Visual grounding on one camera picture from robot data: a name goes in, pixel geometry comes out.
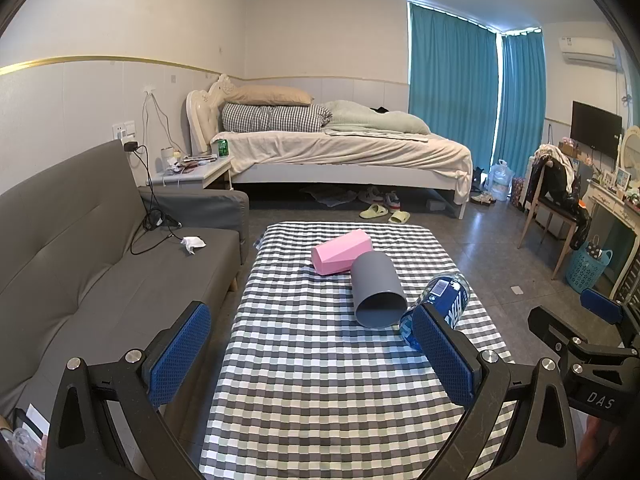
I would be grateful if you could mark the white garment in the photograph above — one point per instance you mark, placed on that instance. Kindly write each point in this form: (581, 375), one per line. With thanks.
(562, 160)

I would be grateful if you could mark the white air conditioner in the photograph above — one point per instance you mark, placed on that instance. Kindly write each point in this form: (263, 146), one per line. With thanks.
(587, 51)

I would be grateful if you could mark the pale green blanket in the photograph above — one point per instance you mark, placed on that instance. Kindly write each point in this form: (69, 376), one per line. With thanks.
(375, 120)

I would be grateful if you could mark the white wall switch panel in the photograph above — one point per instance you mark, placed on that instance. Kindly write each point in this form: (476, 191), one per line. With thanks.
(124, 130)

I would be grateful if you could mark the checkered quilt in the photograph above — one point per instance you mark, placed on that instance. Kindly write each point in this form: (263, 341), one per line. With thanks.
(270, 117)

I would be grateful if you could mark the floral bag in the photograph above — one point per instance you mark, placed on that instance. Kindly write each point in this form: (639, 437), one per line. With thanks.
(520, 192)

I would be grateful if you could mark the person's right hand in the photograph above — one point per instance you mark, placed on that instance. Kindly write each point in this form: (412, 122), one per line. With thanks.
(595, 447)

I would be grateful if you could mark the green drink can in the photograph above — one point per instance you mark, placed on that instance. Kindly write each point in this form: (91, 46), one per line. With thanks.
(223, 148)

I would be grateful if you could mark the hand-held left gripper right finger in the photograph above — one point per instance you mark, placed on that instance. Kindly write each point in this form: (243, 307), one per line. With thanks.
(442, 355)

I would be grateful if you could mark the oval white mirror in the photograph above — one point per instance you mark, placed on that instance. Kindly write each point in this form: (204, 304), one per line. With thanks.
(631, 152)

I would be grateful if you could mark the black television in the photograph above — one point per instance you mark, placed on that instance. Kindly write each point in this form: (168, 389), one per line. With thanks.
(595, 127)

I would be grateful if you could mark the crumpled white tissue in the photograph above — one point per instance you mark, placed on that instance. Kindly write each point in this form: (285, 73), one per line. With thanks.
(192, 244)

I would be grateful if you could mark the clear water jug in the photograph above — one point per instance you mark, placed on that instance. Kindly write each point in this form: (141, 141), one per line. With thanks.
(500, 182)

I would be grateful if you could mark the grey cup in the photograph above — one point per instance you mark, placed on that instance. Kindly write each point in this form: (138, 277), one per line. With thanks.
(372, 280)

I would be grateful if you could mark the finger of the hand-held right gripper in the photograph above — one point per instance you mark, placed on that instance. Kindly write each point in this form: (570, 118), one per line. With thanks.
(600, 306)
(550, 325)

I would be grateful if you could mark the blue plastic bottle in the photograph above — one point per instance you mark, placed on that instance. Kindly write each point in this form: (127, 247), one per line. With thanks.
(446, 300)

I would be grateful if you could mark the beige pillow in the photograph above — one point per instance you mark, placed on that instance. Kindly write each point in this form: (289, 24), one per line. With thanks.
(270, 95)

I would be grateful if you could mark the narrow teal curtain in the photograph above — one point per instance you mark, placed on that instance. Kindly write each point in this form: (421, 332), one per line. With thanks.
(520, 95)

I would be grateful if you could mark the pale green slipper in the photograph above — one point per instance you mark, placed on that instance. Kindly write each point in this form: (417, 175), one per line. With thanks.
(400, 217)
(374, 211)

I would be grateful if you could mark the white nightstand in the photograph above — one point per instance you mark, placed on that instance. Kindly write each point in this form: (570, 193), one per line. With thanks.
(192, 172)

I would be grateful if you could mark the wooden chair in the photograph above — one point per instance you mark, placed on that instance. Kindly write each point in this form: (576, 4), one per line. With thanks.
(547, 207)

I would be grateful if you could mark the pink block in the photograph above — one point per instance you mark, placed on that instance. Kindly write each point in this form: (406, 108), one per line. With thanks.
(340, 255)

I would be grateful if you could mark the wide teal curtain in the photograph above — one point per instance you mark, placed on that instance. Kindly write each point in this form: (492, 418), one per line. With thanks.
(452, 80)

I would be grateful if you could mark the black jacket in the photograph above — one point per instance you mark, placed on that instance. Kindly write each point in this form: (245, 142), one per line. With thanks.
(580, 220)

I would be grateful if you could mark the checkered tablecloth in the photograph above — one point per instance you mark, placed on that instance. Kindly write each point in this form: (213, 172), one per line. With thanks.
(310, 365)

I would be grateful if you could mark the pair of sandals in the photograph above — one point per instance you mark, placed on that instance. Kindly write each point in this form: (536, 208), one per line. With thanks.
(482, 199)

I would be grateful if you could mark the white dressing table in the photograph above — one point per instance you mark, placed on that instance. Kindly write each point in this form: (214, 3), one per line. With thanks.
(612, 215)

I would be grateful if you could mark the white bed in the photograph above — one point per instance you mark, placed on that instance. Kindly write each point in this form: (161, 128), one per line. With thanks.
(350, 160)

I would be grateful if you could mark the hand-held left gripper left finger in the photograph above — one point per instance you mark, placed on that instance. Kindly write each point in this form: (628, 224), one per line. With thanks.
(180, 355)

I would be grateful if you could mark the white sneakers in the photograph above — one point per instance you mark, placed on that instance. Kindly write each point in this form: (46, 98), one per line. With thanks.
(385, 197)

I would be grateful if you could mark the blue laundry basket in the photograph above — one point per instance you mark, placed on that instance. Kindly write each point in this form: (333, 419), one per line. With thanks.
(587, 272)

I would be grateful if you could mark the grey block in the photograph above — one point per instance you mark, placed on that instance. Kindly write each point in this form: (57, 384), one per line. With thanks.
(435, 205)

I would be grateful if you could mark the grey sofa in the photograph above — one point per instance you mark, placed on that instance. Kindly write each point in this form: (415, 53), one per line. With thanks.
(75, 260)

